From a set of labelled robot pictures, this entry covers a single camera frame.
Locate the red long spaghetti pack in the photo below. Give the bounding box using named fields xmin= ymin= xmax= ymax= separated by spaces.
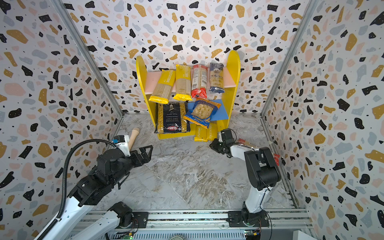
xmin=238 ymin=139 xmax=280 ymax=166

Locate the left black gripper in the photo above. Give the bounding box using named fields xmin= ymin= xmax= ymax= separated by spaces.
xmin=111 ymin=143 xmax=153 ymax=186

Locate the dark penne pasta bag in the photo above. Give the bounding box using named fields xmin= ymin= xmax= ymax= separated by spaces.
xmin=155 ymin=102 xmax=191 ymax=134

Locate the red clear spaghetti pack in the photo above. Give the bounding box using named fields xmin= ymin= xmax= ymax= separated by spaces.
xmin=191 ymin=65 xmax=208 ymax=99

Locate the blue orange orecchiette bag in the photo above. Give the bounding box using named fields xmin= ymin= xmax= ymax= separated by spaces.
xmin=183 ymin=98 xmax=221 ymax=129

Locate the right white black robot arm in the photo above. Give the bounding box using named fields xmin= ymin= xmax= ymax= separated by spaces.
xmin=210 ymin=129 xmax=281 ymax=228

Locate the blue yellow spaghetti pack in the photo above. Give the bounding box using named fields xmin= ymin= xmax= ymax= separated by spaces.
xmin=209 ymin=63 xmax=225 ymax=94

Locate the black corrugated cable hose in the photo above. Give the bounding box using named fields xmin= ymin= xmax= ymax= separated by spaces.
xmin=35 ymin=138 xmax=118 ymax=240

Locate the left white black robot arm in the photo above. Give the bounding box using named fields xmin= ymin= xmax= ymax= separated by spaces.
xmin=37 ymin=144 xmax=153 ymax=240

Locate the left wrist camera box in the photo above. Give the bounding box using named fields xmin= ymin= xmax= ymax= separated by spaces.
xmin=112 ymin=135 xmax=131 ymax=157

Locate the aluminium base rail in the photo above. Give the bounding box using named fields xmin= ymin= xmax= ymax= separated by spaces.
xmin=97 ymin=209 xmax=316 ymax=240

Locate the wooden rolling pin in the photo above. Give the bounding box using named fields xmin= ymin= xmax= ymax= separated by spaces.
xmin=128 ymin=128 xmax=140 ymax=150

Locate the pink upper shelf board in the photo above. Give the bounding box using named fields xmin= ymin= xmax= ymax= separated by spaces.
xmin=145 ymin=67 xmax=236 ymax=95

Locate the yellow Pastatime spaghetti pack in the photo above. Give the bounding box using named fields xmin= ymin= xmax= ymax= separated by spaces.
xmin=149 ymin=70 xmax=176 ymax=105

